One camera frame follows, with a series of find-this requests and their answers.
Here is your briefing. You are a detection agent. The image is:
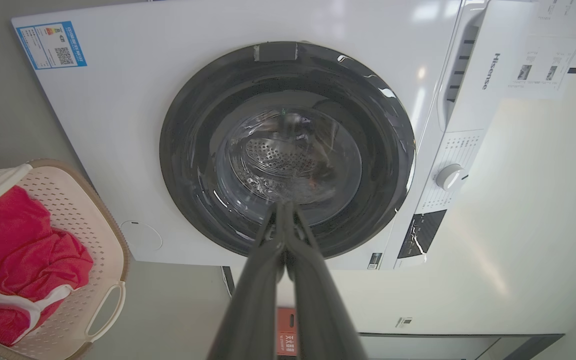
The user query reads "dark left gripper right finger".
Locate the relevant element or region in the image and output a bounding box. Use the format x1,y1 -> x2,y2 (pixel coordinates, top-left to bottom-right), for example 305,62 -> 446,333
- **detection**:
286,202 -> 369,360

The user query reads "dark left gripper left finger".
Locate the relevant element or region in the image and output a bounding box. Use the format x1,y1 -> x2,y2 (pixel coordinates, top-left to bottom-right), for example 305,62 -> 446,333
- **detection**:
208,202 -> 286,360

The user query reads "beige perforated laundry basket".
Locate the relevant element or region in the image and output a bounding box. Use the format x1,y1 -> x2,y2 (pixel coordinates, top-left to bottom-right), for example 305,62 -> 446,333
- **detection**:
0,159 -> 131,360

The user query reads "black washer display panel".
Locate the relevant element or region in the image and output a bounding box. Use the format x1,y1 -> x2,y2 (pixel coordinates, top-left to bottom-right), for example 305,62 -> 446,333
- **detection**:
398,209 -> 448,259

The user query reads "round white filter cover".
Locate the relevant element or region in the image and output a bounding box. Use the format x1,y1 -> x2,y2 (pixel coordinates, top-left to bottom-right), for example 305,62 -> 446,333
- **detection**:
120,220 -> 163,252

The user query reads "dark round washer door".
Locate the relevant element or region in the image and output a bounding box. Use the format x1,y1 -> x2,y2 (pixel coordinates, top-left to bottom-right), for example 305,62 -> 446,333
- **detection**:
159,41 -> 416,259

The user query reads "white washer control knob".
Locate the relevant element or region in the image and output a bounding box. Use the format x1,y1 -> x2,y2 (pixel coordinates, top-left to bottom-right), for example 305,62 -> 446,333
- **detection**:
435,163 -> 469,192

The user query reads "dark framed panel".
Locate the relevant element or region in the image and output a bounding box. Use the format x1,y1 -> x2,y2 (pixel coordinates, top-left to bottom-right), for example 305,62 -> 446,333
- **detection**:
358,332 -> 565,360

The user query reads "white front-load washing machine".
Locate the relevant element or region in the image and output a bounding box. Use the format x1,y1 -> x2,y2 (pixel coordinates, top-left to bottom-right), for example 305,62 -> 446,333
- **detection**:
11,0 -> 576,271

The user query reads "red and white garment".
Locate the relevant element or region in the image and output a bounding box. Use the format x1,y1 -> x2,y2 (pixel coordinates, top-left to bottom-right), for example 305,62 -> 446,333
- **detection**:
0,186 -> 95,347

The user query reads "white detergent drawer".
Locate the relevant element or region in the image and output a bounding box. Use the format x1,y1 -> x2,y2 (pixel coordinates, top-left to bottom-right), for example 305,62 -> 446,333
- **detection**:
437,0 -> 519,133

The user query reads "blue energy label sticker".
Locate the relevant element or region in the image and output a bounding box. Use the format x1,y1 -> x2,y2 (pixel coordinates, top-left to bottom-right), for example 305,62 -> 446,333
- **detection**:
16,21 -> 88,70

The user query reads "printed paper sheet with photos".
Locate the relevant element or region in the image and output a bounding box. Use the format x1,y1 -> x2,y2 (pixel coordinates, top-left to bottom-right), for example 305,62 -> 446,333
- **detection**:
507,37 -> 576,101

